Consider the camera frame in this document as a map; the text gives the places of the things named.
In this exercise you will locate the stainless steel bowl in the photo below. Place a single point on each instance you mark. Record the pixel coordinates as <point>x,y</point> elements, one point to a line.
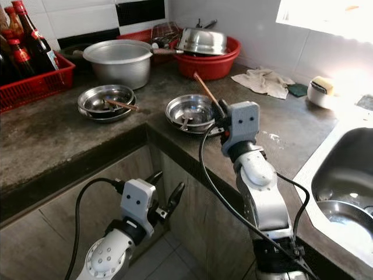
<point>201,108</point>
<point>105,119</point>
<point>207,130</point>
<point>113,92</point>

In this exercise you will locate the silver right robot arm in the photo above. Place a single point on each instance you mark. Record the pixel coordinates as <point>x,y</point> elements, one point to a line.
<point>265,192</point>

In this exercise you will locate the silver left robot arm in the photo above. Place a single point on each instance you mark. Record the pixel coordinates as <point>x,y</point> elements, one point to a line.
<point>108,256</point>

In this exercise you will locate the steel spoon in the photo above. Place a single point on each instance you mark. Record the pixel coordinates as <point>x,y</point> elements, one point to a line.
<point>185,121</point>

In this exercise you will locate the red plastic basin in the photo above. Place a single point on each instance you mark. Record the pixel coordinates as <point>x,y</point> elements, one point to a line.
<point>207,68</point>

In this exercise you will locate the beige crumpled cloth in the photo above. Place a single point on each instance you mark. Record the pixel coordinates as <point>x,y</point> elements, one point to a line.
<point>262,83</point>

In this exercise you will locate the upturned shiny steel basin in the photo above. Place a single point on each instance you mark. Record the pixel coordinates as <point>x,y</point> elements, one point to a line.
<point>203,41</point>

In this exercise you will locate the green scouring pad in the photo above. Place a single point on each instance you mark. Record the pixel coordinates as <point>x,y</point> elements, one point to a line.
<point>298,90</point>

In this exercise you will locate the white cup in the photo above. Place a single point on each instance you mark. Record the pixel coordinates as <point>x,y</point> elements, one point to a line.
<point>317,99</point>

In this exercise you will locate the yellow sponge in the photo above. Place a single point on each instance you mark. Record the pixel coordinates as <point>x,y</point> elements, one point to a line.
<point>325,84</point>

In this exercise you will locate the large aluminium pot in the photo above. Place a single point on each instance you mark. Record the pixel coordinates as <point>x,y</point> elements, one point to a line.
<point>116,73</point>

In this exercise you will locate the red plastic tray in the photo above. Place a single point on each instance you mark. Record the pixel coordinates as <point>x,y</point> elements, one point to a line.
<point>134,35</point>

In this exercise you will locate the grey under-counter cabinet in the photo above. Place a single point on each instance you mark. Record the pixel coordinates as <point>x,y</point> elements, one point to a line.
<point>46,245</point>

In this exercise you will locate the stainless steel sink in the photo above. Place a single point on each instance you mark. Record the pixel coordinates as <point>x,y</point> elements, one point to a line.
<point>344,169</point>

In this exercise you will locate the bright window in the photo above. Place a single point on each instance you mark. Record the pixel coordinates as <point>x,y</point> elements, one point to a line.
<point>326,16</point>

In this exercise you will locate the dark glass bottle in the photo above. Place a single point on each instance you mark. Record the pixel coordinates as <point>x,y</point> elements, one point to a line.
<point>7,69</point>

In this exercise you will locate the red plastic lattice basket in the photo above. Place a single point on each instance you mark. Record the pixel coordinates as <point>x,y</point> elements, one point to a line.
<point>35,87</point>

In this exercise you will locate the black pan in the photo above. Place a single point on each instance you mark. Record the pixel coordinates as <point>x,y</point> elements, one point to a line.
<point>73,50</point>

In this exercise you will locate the steel bowl in sink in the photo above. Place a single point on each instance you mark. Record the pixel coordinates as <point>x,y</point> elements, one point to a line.
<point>347,216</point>

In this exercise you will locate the short bottle with red label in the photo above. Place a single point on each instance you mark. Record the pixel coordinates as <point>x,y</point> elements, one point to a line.
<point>22,58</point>

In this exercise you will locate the amber bottle with red cap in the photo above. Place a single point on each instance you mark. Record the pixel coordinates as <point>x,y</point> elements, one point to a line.
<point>13,22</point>

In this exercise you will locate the tall dark sauce bottle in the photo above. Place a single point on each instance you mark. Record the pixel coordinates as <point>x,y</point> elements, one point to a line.
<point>38,44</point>

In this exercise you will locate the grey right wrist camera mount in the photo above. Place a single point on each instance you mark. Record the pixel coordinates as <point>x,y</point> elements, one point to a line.
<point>243,122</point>

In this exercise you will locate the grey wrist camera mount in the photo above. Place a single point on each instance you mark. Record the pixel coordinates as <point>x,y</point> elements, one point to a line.
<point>138,204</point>
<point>243,122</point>

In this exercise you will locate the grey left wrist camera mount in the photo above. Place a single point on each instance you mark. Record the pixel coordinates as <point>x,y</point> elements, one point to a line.
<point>138,204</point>

